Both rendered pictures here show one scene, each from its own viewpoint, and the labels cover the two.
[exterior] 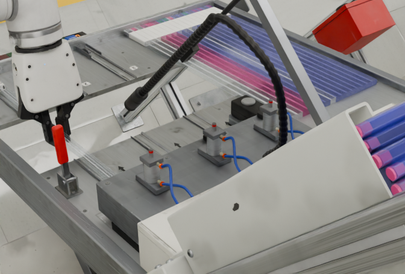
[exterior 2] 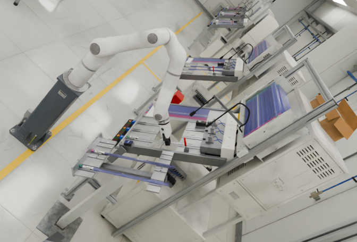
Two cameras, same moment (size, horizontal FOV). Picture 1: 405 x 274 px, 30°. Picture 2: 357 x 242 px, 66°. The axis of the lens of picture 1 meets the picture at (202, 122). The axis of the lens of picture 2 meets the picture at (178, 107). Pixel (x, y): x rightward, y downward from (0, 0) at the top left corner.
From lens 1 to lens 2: 1.24 m
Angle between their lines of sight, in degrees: 34
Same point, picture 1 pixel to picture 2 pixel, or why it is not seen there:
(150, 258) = (224, 153)
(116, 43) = (144, 119)
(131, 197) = (210, 145)
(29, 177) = (177, 152)
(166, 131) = (186, 133)
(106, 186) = (203, 145)
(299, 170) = (280, 121)
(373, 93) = (211, 112)
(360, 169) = (293, 117)
